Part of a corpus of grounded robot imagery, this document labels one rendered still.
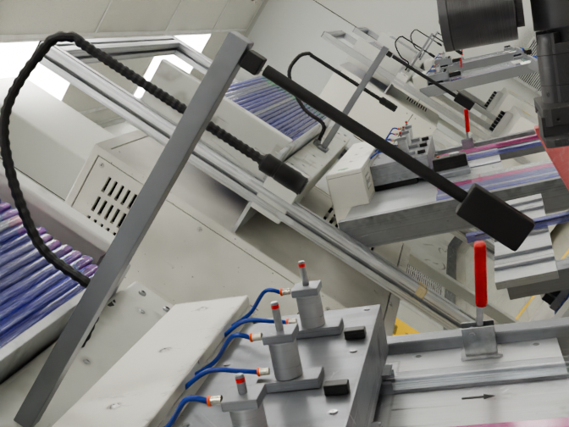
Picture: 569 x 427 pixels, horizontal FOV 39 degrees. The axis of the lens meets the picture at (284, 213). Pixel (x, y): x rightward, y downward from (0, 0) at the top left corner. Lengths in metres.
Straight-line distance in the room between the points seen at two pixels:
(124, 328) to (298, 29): 7.57
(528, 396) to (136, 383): 0.32
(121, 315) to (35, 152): 3.13
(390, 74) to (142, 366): 4.45
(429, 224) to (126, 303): 0.83
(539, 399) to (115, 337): 0.39
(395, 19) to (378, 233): 6.67
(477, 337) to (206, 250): 0.97
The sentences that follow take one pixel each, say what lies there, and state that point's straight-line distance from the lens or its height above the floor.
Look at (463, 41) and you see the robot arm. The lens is 0.67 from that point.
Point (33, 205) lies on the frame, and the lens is 0.93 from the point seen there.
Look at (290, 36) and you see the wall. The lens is 8.34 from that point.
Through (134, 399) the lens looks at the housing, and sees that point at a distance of 0.63.
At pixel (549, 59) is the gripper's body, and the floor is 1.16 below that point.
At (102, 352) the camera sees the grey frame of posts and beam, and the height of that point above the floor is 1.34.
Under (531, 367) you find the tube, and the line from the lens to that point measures 0.73.
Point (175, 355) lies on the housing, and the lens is 0.70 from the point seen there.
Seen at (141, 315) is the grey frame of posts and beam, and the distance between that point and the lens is 0.86.
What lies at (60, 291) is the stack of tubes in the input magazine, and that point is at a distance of 0.78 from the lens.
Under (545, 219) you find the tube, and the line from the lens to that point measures 1.12.
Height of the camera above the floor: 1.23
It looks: 3 degrees up
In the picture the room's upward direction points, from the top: 57 degrees counter-clockwise
